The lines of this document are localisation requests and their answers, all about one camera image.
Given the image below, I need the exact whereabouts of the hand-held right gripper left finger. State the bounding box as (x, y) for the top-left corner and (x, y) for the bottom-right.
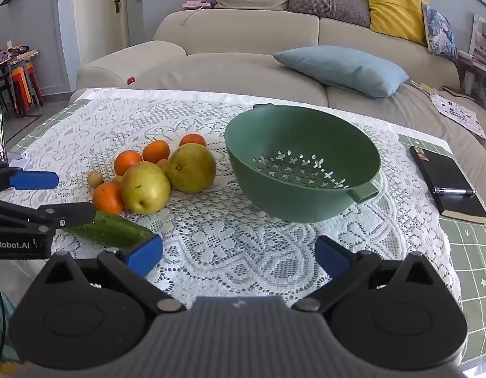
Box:
(42, 234), (186, 313)

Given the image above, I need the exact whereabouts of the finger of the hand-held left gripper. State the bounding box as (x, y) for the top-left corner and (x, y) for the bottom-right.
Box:
(0, 163), (60, 196)
(0, 197), (97, 234)

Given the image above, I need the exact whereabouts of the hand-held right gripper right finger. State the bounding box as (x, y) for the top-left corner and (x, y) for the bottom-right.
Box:
(292, 235), (440, 312)

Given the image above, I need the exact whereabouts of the green cucumber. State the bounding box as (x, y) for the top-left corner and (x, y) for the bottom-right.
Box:
(62, 210), (159, 249)

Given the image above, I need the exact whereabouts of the orange tangerine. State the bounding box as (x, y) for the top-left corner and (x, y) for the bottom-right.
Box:
(142, 140), (170, 164)
(92, 182), (124, 215)
(179, 134), (207, 148)
(114, 150), (143, 176)

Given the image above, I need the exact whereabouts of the yellow-green pear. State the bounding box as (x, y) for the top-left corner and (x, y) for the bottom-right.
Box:
(165, 144), (217, 194)
(122, 162), (171, 214)

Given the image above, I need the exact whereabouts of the green plastic colander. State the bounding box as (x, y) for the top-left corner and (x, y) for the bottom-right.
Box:
(224, 103), (383, 224)

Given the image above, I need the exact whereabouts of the white lace tablecloth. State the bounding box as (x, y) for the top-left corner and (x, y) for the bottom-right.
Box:
(0, 89), (463, 310)

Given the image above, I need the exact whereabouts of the stack of colourful stools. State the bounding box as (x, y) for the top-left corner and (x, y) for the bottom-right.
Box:
(9, 61), (44, 113)

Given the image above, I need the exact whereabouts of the pile of colourful packets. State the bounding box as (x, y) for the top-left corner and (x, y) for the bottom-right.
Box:
(0, 40), (39, 64)

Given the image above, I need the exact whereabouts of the black pen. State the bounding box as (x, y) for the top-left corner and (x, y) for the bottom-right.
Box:
(432, 187), (477, 196)

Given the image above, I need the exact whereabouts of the black notebook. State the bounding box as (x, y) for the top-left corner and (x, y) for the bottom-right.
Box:
(409, 146), (486, 225)

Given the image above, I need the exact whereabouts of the white door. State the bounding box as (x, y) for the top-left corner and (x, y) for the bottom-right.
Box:
(71, 0), (130, 69)

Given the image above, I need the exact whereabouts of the light blue pillow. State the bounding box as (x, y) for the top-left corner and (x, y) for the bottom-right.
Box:
(273, 46), (409, 99)

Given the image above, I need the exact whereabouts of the printed white paper sheet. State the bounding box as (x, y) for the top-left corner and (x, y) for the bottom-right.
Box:
(430, 94), (486, 140)

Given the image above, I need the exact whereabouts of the beige sofa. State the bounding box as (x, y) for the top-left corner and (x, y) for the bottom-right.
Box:
(69, 8), (486, 205)

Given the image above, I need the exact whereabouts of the blue patterned pillow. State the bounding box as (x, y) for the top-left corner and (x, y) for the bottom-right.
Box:
(421, 2), (459, 62)

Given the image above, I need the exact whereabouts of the grey cushion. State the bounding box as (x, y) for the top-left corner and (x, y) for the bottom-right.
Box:
(288, 0), (371, 28)

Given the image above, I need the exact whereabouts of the yellow pillow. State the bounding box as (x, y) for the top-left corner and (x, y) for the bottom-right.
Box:
(367, 0), (431, 46)

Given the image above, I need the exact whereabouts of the stack of magazines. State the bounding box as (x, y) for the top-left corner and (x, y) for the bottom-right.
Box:
(468, 14), (486, 76)

